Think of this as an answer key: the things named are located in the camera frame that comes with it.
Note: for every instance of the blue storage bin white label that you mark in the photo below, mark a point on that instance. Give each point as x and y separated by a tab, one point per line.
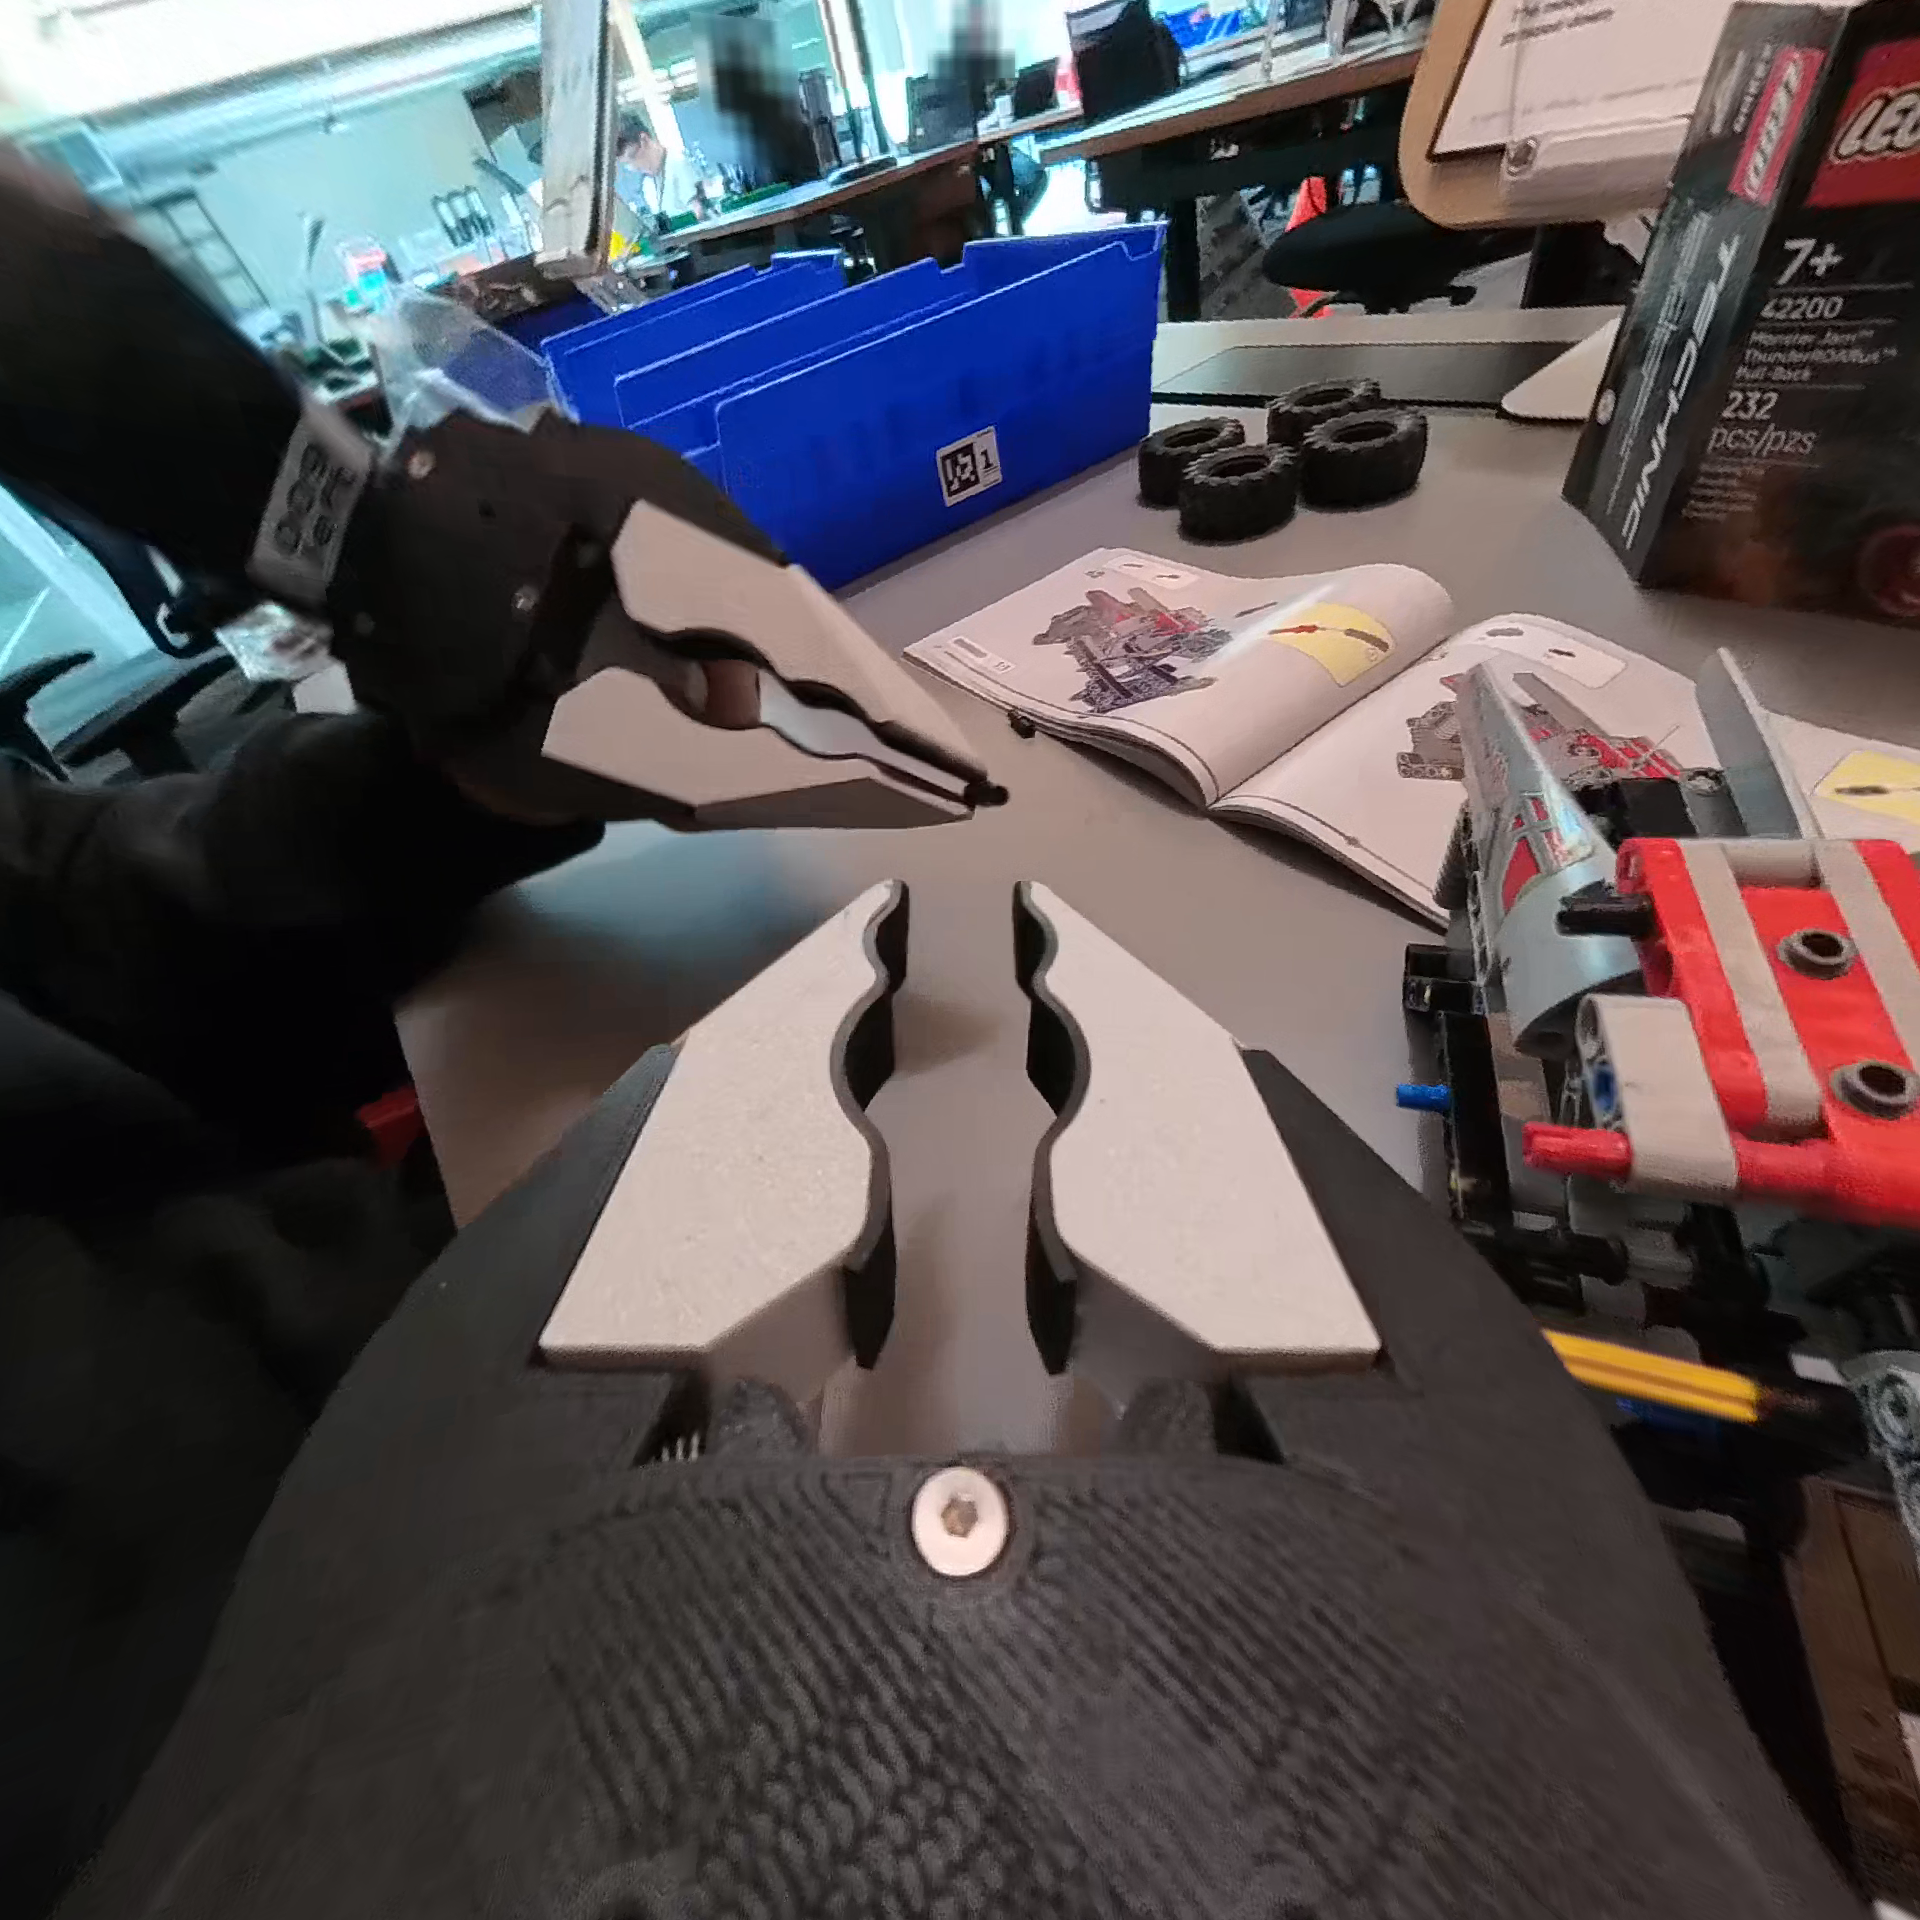
901	436

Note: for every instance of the person's left hand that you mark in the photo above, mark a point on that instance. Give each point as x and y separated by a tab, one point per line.
733	695

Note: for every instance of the black rubber toy tire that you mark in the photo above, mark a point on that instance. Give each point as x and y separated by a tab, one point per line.
1324	408
1238	494
1189	458
1366	458

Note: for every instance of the wooden sign board with paper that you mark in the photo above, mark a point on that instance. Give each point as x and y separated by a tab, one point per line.
1575	75

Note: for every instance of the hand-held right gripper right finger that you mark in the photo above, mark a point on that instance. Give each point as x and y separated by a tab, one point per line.
1201	1170

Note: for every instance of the open building instruction booklet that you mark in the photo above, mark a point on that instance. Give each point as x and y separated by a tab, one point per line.
1201	644

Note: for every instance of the wooden desk black legs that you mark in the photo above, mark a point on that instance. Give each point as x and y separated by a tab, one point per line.
1245	104

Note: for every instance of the black toy set box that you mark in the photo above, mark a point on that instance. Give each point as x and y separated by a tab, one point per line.
1771	375

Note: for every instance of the red grey brick truck model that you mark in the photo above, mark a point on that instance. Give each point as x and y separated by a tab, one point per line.
1725	1019

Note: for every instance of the small red item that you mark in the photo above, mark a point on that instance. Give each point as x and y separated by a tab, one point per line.
391	1127

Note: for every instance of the grey desk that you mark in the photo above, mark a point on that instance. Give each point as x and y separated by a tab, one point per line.
1141	858

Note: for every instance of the clear plastic bag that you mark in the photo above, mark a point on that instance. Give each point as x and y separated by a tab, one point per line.
436	348

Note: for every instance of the blue plastic storage bin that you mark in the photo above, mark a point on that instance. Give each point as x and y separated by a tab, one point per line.
577	368
660	382

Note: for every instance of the black chair with orange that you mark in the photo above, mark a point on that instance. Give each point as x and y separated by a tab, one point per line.
1381	247

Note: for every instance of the white stand foot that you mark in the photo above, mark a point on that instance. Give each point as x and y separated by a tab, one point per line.
1560	375

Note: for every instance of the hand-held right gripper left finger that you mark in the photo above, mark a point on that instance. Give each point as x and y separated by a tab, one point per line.
720	1170

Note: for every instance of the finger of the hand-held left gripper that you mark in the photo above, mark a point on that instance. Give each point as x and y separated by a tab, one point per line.
676	765
751	600

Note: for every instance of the person's left forearm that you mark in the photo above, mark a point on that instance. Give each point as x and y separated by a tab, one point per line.
301	869

